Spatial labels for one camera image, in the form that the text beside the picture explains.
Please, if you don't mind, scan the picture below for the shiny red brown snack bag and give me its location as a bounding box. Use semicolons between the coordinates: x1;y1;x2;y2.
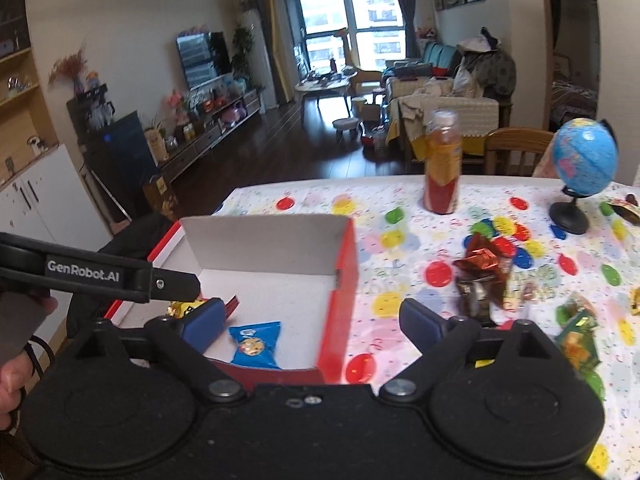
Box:
454;233;513;308

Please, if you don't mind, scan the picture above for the person's left hand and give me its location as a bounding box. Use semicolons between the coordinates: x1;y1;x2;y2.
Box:
0;294;60;430

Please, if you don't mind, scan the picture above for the yellow snack packet in box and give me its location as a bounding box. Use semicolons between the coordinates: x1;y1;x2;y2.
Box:
167;299;205;318

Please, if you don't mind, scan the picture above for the dark brown snack packet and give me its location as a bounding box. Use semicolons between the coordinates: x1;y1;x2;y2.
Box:
456;278;497;328

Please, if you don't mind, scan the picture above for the blue cookie snack packet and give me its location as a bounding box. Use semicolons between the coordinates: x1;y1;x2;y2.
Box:
228;322;281;370

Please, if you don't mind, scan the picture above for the white cabinet with shelves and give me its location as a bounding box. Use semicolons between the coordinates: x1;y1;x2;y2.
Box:
0;0;113;346

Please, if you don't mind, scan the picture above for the colourful balloon tablecloth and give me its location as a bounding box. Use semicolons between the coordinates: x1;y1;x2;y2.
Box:
220;176;639;479

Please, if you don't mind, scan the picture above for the red white cardboard box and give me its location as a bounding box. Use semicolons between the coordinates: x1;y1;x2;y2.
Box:
106;214;358;400

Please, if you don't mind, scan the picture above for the green snack packet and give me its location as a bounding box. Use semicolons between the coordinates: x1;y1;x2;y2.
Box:
555;307;600;373

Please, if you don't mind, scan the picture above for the orange red tea bottle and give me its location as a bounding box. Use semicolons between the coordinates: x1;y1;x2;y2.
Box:
423;110;462;214

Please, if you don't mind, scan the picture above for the wooden dining chair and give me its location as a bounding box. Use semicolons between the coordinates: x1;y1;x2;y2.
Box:
484;127;553;177

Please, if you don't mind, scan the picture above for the opened wrapper far right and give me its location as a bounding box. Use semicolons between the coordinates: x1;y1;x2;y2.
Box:
608;193;640;226

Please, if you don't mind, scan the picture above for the long low TV cabinet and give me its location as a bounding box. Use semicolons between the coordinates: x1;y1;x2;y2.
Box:
158;90;260;183

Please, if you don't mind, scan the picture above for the blue desk globe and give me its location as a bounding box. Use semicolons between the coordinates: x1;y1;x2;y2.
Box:
549;118;618;235

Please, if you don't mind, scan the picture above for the sofa with white cover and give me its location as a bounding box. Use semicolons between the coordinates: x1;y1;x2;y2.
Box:
383;41;501;162

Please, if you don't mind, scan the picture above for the flat screen television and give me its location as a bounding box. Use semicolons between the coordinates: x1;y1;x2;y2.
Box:
176;32;232;90

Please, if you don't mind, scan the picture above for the round coffee table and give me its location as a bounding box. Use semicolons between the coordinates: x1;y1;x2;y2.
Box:
294;74;355;125

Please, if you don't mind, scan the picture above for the black cable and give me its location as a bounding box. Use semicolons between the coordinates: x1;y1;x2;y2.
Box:
8;334;57;418

